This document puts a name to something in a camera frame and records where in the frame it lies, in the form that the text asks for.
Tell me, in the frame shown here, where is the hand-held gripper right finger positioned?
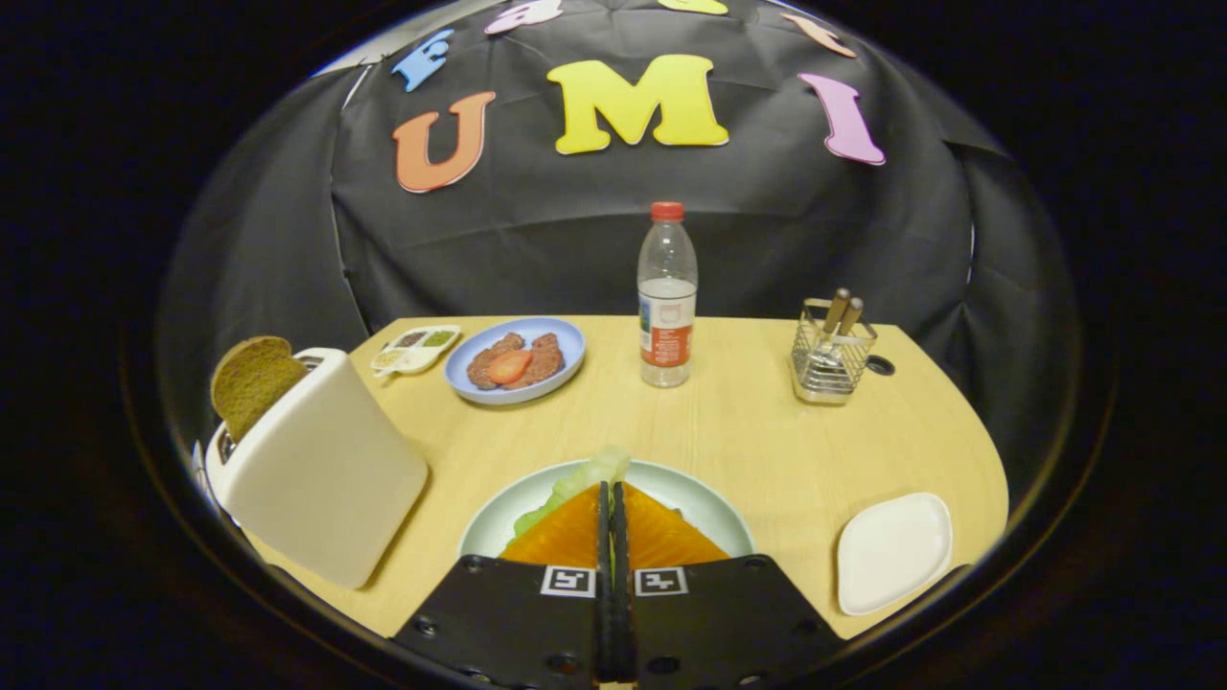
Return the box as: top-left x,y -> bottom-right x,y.
613,481 -> 845,689

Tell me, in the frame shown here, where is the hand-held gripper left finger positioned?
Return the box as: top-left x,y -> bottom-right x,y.
393,481 -> 614,686

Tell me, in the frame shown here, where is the green lettuce leaf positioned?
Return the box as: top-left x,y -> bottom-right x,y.
513,446 -> 686,538

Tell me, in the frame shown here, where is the brown bread slice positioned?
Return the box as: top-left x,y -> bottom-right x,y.
210,335 -> 310,444

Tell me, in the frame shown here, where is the pale green round plate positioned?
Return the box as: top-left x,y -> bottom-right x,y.
458,459 -> 756,562

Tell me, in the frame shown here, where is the small white square plate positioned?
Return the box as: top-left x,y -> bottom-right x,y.
836,493 -> 955,616

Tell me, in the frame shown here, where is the white toaster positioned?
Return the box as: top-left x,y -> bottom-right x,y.
204,347 -> 430,589

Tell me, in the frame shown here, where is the brown meat patty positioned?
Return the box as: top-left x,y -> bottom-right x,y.
467,333 -> 526,390
505,333 -> 566,389

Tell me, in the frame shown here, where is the white compartment seasoning dish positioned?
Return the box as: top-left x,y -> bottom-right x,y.
370,325 -> 462,377

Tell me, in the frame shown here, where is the blue round plate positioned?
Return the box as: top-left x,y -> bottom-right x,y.
444,317 -> 587,406

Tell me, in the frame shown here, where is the clear water bottle red cap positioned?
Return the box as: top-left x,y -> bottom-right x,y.
637,201 -> 700,389

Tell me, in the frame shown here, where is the black backdrop cloth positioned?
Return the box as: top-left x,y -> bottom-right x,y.
153,0 -> 1084,509

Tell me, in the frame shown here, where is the metal wire cutlery holder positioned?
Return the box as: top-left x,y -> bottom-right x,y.
790,298 -> 878,405

